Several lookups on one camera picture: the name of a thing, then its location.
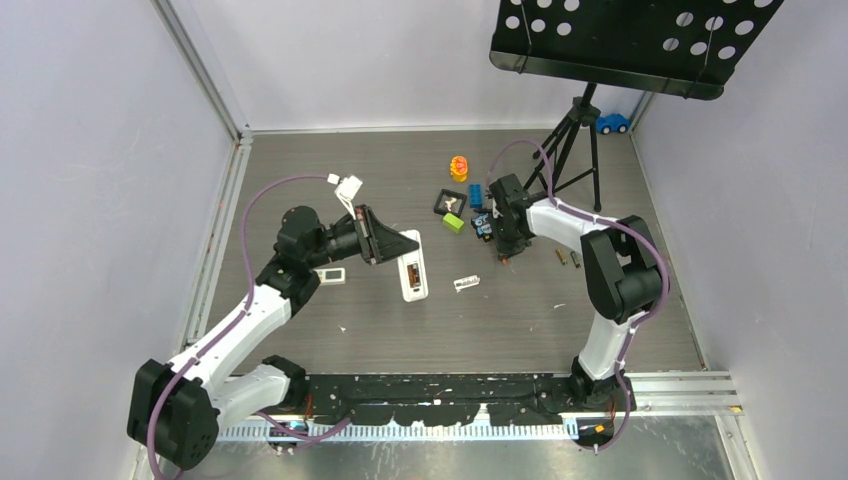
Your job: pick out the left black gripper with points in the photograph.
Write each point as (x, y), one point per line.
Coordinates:
(376, 242)

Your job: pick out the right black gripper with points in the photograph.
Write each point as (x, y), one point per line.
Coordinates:
(505, 249)

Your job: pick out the white remote control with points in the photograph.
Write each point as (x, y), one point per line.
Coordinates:
(332, 276)
(412, 271)

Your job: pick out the gold green battery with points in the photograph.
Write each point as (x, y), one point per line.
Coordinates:
(561, 257)

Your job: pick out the white battery cover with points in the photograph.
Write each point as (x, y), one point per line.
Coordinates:
(466, 282)

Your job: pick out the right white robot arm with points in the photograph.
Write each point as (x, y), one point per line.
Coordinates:
(626, 279)

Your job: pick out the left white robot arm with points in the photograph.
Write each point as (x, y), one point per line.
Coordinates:
(178, 408)

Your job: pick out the blue owl toy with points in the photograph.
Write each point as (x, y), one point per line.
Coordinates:
(482, 227)

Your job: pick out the green block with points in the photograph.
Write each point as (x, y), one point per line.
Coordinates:
(453, 222)

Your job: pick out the blue toy brick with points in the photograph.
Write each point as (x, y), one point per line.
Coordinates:
(476, 196)

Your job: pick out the orange yellow toy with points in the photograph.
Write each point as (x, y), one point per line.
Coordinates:
(459, 169)

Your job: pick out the blue toy car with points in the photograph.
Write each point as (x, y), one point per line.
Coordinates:
(612, 123)

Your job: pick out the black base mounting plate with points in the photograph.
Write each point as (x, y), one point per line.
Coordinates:
(457, 400)

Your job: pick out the black perforated music stand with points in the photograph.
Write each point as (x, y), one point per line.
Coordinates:
(687, 49)

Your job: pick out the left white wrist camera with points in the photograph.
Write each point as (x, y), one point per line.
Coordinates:
(346, 189)

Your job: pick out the black square frame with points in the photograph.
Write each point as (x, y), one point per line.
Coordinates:
(449, 201)

